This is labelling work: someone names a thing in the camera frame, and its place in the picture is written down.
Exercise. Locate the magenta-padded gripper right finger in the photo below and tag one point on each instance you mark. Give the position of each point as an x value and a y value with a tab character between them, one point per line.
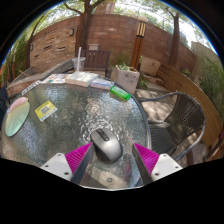
165	165

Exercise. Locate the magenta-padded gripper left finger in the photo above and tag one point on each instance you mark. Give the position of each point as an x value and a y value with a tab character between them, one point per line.
56	165

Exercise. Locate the grey and black computer mouse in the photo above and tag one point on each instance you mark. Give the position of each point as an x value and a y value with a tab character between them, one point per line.
106	145

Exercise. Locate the round green mouse pad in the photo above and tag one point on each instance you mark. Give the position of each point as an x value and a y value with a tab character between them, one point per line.
16	118

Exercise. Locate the yellow printed card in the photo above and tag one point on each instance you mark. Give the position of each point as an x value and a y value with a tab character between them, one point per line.
46	110

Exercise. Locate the curved wooden bench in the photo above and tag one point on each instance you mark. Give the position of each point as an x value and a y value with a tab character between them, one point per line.
190	90

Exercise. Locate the green plastic case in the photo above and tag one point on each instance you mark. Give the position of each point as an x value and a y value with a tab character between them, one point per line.
120	93

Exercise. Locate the colourful printed sheet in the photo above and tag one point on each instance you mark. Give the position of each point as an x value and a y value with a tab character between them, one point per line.
56	78

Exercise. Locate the white flat box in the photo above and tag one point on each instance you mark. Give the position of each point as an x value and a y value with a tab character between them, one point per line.
81	79

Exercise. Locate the raised stone basin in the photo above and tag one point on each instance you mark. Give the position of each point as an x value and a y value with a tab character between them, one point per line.
30	78

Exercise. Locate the white and blue packet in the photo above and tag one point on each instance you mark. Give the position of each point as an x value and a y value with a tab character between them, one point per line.
102	83

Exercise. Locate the white square planter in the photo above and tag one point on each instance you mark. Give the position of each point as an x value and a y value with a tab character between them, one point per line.
127	79

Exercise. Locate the tan stone block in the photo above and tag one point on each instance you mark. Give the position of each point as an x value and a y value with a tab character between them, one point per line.
150	66

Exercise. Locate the clear plastic cup with straw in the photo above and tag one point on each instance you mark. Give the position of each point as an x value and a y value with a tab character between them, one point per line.
78	64

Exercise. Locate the dark wooden slatted chair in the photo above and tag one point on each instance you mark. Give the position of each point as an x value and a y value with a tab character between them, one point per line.
97	60

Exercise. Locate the slender leaning tree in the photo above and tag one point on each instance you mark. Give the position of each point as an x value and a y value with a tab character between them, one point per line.
33	40

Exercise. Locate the large tree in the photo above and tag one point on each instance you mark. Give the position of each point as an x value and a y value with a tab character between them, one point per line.
83	30

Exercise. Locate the wall lamp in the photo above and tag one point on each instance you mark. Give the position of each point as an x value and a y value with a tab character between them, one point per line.
31	47
71	32

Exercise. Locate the thin tree by wall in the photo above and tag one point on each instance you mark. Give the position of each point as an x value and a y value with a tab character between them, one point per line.
174	43

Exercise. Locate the grey wall box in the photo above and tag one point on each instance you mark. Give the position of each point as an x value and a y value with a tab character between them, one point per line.
93	47

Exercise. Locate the wooden garden lamp post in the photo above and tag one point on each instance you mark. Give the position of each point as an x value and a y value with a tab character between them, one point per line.
138	43

